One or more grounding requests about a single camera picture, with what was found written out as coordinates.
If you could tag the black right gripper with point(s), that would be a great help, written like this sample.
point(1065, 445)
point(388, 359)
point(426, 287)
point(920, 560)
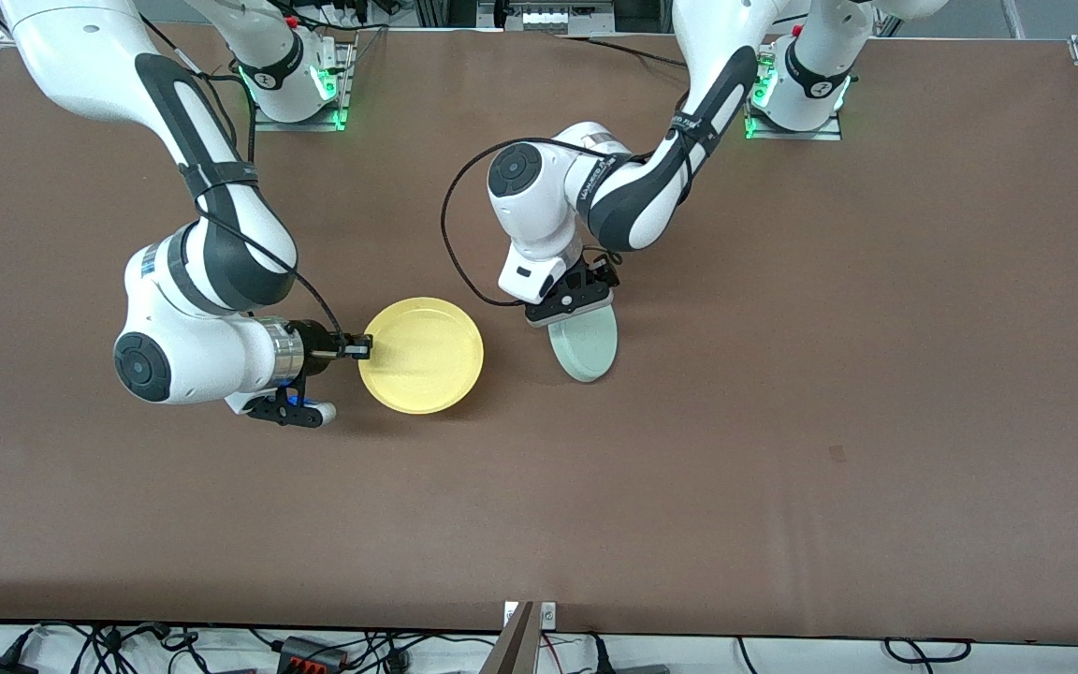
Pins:
point(316, 341)

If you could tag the pale green round plate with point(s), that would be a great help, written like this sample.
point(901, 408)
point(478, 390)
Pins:
point(586, 351)

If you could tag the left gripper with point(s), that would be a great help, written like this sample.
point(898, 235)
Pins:
point(588, 279)

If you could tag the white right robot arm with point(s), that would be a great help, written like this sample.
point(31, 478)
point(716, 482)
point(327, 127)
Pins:
point(211, 262)

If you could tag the white metal bracket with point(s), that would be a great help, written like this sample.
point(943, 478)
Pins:
point(548, 615)

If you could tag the black plug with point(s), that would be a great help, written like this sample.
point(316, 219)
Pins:
point(601, 655)

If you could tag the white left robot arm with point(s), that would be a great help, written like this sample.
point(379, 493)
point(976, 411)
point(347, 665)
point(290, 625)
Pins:
point(633, 197)

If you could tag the brown table cover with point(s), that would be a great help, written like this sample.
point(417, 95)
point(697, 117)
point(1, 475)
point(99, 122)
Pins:
point(539, 515)

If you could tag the grey angled post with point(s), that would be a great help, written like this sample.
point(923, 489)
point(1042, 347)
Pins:
point(513, 651)

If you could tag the black red power strip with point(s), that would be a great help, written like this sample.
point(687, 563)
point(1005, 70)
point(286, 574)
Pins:
point(310, 652)

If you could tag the white terminal strip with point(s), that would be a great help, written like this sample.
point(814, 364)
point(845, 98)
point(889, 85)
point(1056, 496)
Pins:
point(562, 19)

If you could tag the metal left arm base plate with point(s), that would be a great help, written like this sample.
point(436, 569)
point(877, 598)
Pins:
point(829, 133)

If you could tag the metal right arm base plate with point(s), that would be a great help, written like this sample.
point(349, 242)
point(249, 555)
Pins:
point(263, 124)

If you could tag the yellow round plate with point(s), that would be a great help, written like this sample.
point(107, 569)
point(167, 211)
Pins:
point(422, 356)

